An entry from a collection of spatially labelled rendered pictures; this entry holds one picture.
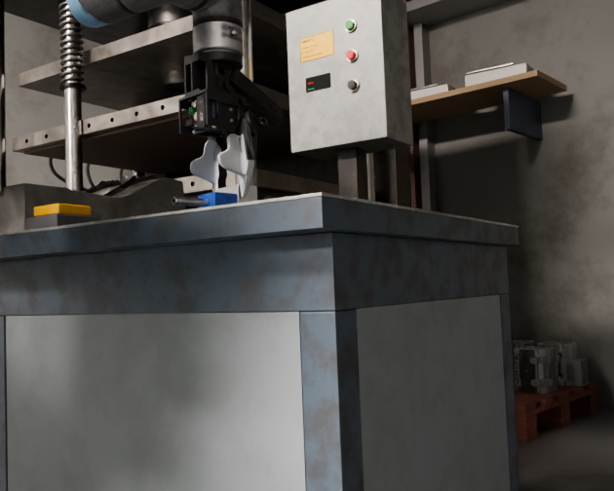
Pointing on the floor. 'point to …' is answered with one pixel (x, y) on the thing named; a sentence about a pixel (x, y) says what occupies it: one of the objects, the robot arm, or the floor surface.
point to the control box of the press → (349, 84)
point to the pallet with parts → (550, 386)
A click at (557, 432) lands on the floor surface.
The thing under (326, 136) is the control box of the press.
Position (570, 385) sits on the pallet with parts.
